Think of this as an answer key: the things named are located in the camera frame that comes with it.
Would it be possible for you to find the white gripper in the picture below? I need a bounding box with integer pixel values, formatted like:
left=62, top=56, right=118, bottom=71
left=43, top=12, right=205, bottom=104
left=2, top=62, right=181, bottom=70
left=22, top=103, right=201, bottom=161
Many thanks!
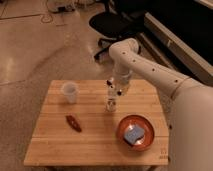
left=106, top=71, right=132, bottom=96

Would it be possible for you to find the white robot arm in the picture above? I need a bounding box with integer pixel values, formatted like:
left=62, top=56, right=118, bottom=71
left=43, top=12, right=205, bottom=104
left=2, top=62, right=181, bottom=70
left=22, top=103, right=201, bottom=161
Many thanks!
left=109, top=38, right=213, bottom=171

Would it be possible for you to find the clear plastic bottle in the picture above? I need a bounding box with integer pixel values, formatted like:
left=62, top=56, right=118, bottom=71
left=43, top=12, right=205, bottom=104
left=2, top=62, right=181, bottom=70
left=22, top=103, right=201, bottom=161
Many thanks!
left=106, top=85, right=116, bottom=112

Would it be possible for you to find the orange round bowl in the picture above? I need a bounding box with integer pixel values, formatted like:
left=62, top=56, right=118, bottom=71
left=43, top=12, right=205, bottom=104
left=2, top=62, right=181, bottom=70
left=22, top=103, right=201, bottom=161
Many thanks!
left=116, top=115, right=155, bottom=151

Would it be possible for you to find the white plastic cup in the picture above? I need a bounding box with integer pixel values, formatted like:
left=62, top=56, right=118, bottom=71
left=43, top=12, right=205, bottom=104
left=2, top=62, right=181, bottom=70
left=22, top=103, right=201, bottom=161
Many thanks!
left=61, top=82, right=78, bottom=104

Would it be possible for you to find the wooden table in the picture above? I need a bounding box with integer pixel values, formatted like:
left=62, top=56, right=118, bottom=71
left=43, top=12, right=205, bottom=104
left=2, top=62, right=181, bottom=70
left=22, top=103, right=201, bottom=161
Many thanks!
left=24, top=80, right=168, bottom=166

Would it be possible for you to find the blue sponge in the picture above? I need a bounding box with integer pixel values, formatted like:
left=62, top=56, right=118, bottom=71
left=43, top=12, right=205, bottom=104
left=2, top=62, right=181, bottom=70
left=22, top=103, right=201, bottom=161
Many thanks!
left=124, top=124, right=145, bottom=145

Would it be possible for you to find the black office chair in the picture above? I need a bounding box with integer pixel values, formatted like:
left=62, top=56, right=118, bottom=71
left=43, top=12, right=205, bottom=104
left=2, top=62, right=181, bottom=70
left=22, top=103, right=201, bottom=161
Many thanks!
left=89, top=0, right=149, bottom=61

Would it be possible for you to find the dark desk with light edge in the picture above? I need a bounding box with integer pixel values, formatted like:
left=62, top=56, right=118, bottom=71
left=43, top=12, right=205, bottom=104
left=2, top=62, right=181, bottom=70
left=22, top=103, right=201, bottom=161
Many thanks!
left=137, top=0, right=213, bottom=86

